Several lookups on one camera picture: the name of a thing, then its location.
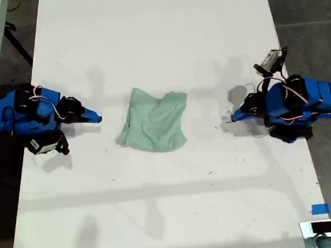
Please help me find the pale green t-shirt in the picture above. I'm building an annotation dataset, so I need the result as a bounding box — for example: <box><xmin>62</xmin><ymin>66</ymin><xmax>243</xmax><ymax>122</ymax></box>
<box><xmin>110</xmin><ymin>82</ymin><xmax>194</xmax><ymax>158</ymax></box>

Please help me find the black stand leg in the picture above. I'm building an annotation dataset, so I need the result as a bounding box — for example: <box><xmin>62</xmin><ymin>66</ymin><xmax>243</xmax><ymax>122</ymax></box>
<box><xmin>2</xmin><ymin>20</ymin><xmax>35</xmax><ymax>67</ymax></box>

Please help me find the short blue tape strip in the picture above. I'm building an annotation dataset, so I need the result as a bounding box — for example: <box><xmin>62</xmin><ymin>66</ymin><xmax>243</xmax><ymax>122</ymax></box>
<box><xmin>311</xmin><ymin>202</ymin><xmax>331</xmax><ymax>216</ymax></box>

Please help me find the silver metal plate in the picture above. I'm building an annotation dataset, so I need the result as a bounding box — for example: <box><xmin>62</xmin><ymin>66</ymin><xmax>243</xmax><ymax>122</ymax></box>
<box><xmin>298</xmin><ymin>218</ymin><xmax>331</xmax><ymax>240</ymax></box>

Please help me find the small black box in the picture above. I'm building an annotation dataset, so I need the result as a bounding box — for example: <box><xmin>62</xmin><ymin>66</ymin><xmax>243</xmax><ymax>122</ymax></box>
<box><xmin>311</xmin><ymin>221</ymin><xmax>331</xmax><ymax>235</ymax></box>

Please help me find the black camera stalk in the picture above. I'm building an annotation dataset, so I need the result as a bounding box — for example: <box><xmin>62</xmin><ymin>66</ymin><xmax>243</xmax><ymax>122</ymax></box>
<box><xmin>256</xmin><ymin>74</ymin><xmax>271</xmax><ymax>94</ymax></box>

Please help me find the black camera cable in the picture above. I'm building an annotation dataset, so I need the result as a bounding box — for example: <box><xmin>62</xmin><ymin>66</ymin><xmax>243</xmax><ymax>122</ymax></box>
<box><xmin>278</xmin><ymin>59</ymin><xmax>290</xmax><ymax>81</ymax></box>

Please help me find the black camera box silver face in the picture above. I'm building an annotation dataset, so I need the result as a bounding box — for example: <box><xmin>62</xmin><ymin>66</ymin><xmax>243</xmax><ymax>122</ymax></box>
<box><xmin>252</xmin><ymin>47</ymin><xmax>290</xmax><ymax>76</ymax></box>

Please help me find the black camera box white label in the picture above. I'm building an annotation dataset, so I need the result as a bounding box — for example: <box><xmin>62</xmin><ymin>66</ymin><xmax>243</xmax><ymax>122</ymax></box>
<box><xmin>25</xmin><ymin>130</ymin><xmax>71</xmax><ymax>159</ymax></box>

